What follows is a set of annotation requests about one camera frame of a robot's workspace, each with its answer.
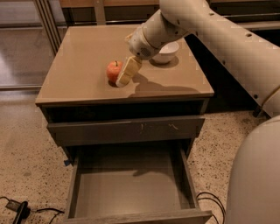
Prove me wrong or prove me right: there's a grey wooden drawer cabinet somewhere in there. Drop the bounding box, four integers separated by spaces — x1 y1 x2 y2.
36 25 214 161

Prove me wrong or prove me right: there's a blue tape piece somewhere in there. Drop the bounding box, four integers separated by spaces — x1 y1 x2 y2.
64 159 71 166

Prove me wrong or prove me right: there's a black power adapter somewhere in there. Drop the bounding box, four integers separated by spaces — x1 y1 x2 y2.
5 199 31 224

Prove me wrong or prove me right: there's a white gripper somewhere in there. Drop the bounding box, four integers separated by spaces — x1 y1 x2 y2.
115 26 159 88

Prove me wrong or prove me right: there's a white ceramic bowl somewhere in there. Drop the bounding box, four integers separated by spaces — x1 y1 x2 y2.
152 41 179 64

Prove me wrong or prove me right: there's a metal railing frame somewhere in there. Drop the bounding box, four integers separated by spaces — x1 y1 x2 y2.
31 0 280 50

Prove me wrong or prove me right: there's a closed top drawer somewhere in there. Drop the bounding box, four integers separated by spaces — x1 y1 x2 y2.
47 115 205 147

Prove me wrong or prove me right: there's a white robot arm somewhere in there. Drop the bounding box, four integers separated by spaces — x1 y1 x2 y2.
116 0 280 224

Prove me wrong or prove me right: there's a red apple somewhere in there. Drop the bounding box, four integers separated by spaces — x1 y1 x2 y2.
106 60 123 83

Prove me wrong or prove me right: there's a black looped cable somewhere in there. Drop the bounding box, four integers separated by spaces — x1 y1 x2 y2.
196 191 228 224

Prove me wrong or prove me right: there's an open middle drawer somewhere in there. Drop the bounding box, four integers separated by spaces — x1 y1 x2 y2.
63 143 212 224

